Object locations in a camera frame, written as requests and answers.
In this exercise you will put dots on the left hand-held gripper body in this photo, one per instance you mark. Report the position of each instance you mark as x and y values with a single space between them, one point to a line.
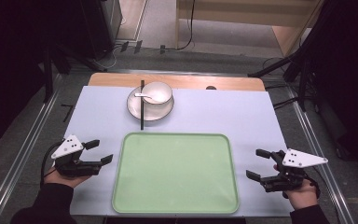
68 147

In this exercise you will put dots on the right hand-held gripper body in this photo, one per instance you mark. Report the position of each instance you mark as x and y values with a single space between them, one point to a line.
295 160

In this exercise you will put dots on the person's left hand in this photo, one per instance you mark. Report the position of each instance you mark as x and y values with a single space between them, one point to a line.
62 179

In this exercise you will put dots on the person's right hand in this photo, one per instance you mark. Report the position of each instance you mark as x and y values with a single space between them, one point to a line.
303 196

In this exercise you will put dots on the black chopsticks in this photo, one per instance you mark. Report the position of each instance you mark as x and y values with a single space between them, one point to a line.
142 116

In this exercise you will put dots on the light blue table mat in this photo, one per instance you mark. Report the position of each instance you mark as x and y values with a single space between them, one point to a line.
223 112

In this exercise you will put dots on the white plate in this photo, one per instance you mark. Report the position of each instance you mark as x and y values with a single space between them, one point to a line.
155 113

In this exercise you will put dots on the green tray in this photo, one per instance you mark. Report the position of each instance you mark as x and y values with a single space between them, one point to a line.
175 174

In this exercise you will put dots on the white spoon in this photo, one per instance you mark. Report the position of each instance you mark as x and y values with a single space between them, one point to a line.
150 97

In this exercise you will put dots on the black metal stand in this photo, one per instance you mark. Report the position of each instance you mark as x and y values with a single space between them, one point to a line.
48 74
292 62

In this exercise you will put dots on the white bowl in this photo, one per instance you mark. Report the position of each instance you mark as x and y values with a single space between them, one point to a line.
158 90

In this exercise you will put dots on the black curtain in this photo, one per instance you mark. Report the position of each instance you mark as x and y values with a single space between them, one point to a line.
348 77
9 62

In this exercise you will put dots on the wooden table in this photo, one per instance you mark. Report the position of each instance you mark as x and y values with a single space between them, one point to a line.
183 81

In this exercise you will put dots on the black cabinet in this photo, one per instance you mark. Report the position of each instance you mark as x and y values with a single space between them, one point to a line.
99 28

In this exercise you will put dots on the light wooden bench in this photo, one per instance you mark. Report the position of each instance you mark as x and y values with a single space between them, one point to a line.
230 12

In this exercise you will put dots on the aluminium floor rail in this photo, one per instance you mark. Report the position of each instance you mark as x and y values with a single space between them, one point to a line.
18 158
320 149

